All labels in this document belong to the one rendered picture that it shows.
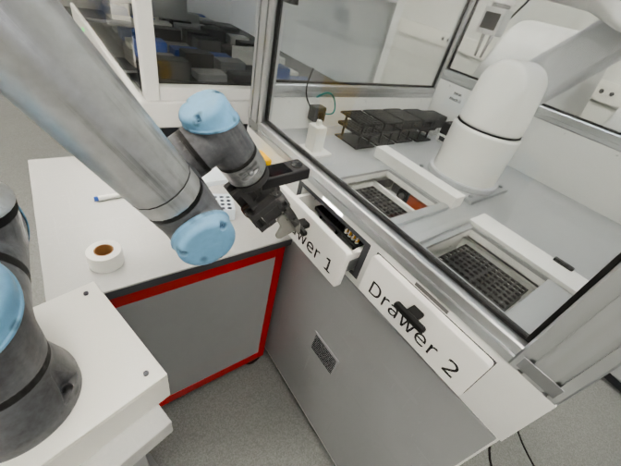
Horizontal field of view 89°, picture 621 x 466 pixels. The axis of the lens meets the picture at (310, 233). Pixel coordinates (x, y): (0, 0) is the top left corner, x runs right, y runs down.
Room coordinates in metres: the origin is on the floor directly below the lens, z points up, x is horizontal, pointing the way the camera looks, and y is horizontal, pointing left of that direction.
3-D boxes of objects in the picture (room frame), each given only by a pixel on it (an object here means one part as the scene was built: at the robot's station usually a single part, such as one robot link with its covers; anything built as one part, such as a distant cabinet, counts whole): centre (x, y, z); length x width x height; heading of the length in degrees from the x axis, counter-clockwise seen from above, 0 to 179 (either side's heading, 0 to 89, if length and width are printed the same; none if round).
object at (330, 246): (0.63, 0.01, 0.87); 0.29 x 0.02 x 0.11; 44
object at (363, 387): (0.97, -0.41, 0.40); 1.03 x 0.95 x 0.80; 44
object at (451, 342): (0.44, -0.25, 0.87); 0.29 x 0.02 x 0.11; 44
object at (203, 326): (0.75, 0.47, 0.38); 0.62 x 0.58 x 0.76; 44
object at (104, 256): (0.47, 0.44, 0.78); 0.07 x 0.07 x 0.04
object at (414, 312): (0.42, -0.23, 0.91); 0.07 x 0.04 x 0.01; 44
